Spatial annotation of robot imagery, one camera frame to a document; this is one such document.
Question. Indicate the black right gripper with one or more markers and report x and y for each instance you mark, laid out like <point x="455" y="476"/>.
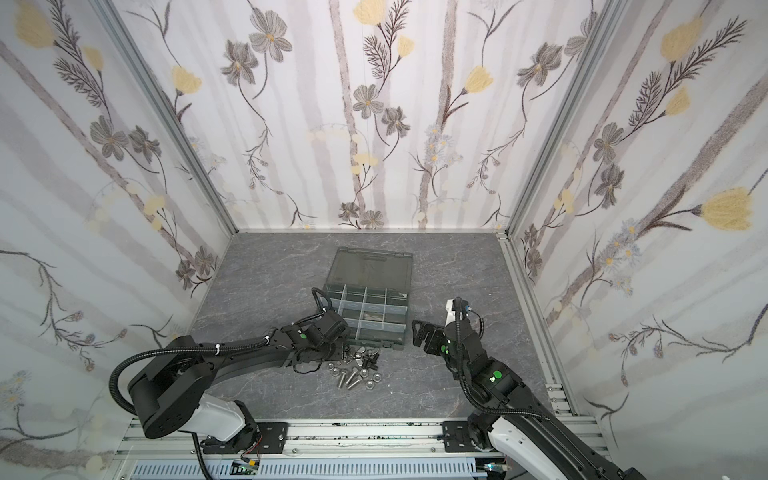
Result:
<point x="437" y="339"/>

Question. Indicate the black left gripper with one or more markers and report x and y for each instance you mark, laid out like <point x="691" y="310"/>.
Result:
<point x="344" y="339"/>

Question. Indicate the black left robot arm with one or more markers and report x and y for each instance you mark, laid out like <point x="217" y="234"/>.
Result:
<point x="164" y="387"/>

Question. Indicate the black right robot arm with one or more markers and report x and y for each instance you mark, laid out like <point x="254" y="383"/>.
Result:
<point x="508" y="417"/>

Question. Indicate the grey plastic organizer box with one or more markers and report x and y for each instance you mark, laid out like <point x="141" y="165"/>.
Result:
<point x="370" y="289"/>

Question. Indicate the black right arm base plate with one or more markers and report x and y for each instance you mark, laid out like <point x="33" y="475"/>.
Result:
<point x="456" y="437"/>

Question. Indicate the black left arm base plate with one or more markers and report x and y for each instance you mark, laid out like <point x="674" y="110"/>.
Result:
<point x="255" y="437"/>

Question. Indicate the aluminium front rail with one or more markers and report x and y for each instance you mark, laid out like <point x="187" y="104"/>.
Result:
<point x="345" y="438"/>

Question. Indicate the white slotted cable duct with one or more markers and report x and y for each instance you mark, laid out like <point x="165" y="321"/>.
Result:
<point x="377" y="468"/>

